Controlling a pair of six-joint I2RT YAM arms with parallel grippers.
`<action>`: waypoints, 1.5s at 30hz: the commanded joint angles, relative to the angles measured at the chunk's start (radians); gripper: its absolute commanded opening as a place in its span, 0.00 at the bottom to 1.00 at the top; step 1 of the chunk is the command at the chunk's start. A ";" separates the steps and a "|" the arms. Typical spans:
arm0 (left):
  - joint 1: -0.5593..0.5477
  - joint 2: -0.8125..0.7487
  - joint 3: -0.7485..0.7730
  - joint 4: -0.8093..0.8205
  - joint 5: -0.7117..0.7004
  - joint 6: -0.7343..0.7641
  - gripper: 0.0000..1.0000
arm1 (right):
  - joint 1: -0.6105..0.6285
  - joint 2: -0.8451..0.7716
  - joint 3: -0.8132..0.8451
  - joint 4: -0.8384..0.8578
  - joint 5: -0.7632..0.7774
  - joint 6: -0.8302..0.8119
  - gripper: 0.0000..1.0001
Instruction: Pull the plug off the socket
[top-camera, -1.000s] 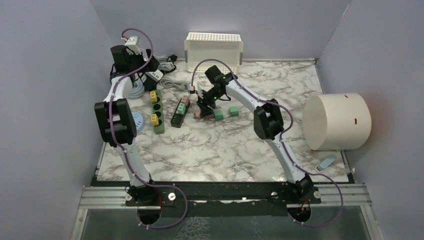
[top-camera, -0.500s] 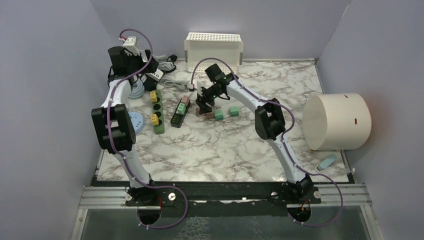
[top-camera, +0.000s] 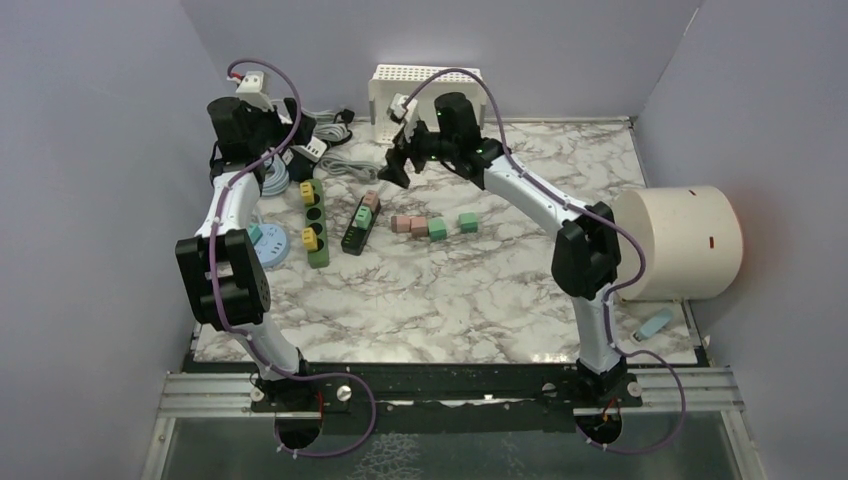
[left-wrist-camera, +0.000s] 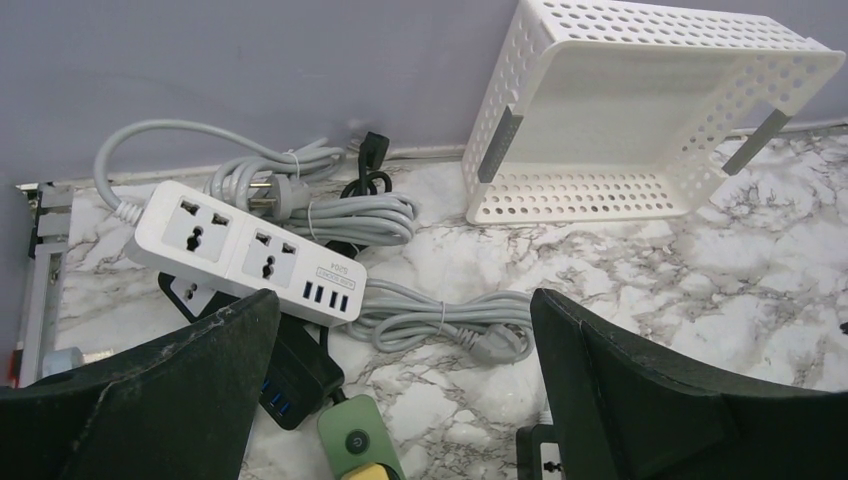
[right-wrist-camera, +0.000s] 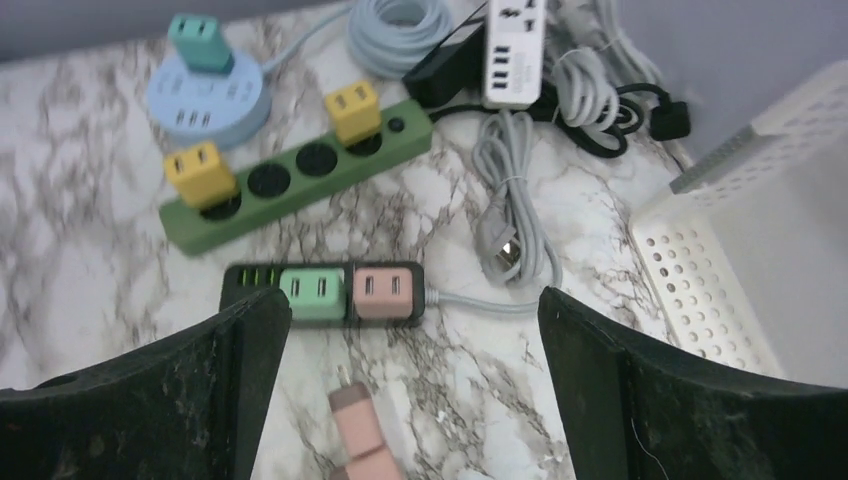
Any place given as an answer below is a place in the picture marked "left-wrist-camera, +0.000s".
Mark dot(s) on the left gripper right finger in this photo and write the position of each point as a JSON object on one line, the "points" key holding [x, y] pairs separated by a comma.
{"points": [[624, 407]]}

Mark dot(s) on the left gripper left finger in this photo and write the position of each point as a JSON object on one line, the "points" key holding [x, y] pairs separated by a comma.
{"points": [[180, 406]]}

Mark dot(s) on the black power strip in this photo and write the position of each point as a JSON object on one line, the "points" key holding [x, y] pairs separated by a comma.
{"points": [[538, 454], [301, 375]]}

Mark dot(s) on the white power strip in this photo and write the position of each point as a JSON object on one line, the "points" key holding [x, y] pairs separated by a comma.
{"points": [[204, 241]]}

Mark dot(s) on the yellow plug adapter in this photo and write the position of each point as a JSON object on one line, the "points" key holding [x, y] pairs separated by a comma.
{"points": [[371, 471]]}

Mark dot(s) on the green power strip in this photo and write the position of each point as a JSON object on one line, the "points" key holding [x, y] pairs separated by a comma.
{"points": [[353, 433]]}

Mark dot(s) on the white perforated plastic basket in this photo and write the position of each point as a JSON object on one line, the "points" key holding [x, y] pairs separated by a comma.
{"points": [[611, 111]]}

